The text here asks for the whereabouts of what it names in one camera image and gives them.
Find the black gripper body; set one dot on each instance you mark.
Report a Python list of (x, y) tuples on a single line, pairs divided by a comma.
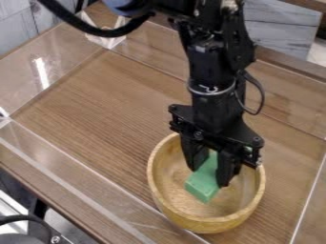
[(213, 120)]

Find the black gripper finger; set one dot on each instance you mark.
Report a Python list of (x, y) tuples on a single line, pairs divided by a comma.
[(229, 168), (196, 152)]

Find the green rectangular block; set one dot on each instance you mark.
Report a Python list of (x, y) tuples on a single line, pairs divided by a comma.
[(201, 183)]

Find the brown wooden bowl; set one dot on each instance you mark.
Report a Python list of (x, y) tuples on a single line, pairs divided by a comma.
[(188, 195)]

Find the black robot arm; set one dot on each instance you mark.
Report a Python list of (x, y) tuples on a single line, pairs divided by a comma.
[(220, 50)]

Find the clear acrylic tray wall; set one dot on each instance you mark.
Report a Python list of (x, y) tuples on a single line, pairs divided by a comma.
[(108, 212)]

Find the clear acrylic corner bracket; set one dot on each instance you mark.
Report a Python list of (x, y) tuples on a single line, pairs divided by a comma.
[(108, 43)]

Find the black metal table bracket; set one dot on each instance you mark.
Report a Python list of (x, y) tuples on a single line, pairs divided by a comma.
[(39, 228)]

